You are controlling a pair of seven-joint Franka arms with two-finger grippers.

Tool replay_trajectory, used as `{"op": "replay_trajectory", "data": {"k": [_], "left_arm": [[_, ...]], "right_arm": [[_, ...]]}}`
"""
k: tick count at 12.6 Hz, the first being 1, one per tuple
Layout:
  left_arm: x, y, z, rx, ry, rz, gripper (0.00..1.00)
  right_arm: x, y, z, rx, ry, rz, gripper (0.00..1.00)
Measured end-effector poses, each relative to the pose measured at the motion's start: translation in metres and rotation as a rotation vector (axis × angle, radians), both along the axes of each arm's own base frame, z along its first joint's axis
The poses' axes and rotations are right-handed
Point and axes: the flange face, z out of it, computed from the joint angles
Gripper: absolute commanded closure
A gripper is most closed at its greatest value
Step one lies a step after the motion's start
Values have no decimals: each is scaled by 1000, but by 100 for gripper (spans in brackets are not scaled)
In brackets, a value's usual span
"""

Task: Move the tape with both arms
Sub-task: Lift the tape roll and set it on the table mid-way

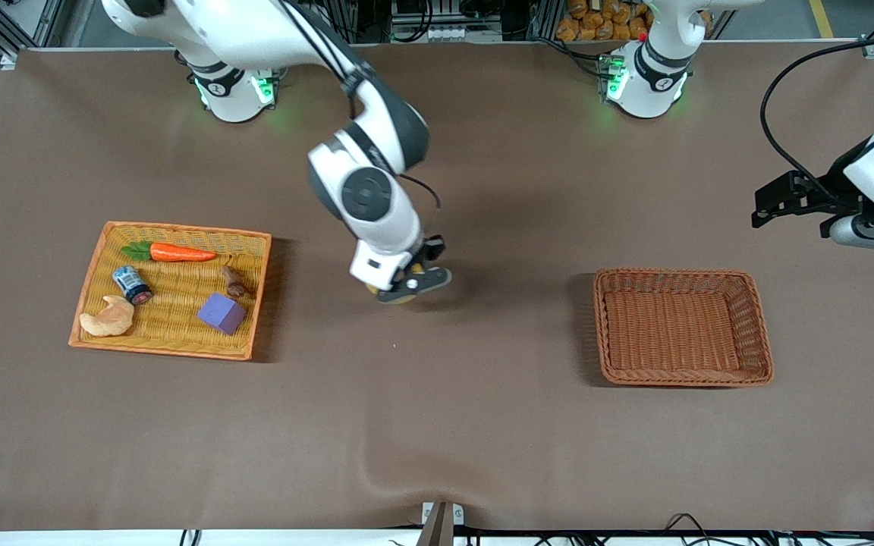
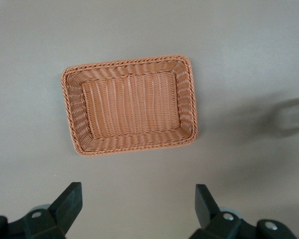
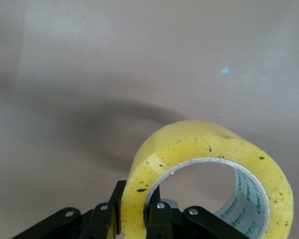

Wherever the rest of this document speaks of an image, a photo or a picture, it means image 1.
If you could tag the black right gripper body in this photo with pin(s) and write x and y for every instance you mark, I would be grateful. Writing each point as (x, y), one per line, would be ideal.
(431, 248)

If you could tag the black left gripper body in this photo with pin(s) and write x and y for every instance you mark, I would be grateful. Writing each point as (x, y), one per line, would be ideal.
(834, 184)

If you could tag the yellow clear tape roll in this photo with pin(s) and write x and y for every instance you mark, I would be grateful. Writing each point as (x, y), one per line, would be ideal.
(372, 289)

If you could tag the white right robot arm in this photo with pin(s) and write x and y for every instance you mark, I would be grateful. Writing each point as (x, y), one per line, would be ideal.
(376, 205)

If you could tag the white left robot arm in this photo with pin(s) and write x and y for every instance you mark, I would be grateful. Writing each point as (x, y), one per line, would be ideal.
(649, 76)

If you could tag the brown table cloth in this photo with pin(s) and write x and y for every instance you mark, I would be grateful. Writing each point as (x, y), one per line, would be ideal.
(437, 417)

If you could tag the brown wicker basket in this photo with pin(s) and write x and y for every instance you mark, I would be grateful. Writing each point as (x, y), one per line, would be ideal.
(672, 334)

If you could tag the brown root vegetable toy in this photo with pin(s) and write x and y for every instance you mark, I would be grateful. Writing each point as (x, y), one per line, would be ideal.
(236, 284)

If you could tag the purple cube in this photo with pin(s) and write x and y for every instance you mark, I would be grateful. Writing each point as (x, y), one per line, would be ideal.
(221, 315)

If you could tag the white power strip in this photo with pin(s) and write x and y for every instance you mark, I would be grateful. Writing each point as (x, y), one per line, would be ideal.
(437, 33)

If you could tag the orange toy carrot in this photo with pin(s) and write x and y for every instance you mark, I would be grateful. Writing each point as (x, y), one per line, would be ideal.
(179, 252)

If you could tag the flat orange wicker tray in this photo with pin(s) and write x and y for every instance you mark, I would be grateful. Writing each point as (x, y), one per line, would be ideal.
(179, 303)

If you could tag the orange bread rolls bag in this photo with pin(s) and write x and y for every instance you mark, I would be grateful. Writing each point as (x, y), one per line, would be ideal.
(596, 26)

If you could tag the small blue labelled jar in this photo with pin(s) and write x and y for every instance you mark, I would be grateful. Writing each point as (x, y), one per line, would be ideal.
(132, 285)

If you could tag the toy croissant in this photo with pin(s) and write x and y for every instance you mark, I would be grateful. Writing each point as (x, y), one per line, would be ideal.
(107, 322)

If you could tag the metal table edge bracket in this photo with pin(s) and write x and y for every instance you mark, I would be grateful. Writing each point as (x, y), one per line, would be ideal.
(441, 527)

